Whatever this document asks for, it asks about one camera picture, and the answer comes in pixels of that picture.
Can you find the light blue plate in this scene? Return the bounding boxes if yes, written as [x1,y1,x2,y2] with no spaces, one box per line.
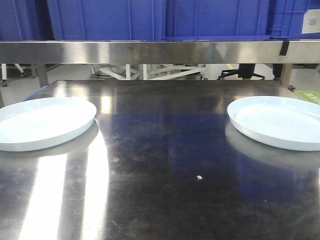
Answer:
[0,97,97,152]
[227,96,320,152]

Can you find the middle blue shelf crate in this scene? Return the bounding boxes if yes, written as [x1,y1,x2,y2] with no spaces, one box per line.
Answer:
[164,0,270,41]

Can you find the blue shelf crate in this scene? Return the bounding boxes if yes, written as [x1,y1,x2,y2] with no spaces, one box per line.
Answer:
[47,0,167,42]
[164,0,270,41]
[267,0,320,39]

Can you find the stainless steel shelf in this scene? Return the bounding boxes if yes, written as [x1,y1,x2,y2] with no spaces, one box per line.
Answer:
[0,39,320,65]

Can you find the left blue shelf crate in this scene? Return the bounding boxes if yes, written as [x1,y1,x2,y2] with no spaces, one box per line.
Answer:
[47,0,167,42]

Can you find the right blue shelf crate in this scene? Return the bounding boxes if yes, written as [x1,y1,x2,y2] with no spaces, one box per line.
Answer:
[267,0,320,39]

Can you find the black office chair base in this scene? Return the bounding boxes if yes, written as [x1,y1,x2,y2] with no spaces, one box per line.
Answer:
[217,63,265,80]

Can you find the black tape strip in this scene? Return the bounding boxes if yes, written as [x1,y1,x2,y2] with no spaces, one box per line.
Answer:
[279,40,290,56]

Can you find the far left blue crate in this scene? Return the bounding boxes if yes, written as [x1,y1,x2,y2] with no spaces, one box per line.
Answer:
[0,0,54,42]

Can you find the white paper label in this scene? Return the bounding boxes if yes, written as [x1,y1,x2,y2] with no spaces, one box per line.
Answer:
[302,9,320,34]

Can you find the white metal frame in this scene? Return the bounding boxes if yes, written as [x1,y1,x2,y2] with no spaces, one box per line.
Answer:
[91,64,208,81]

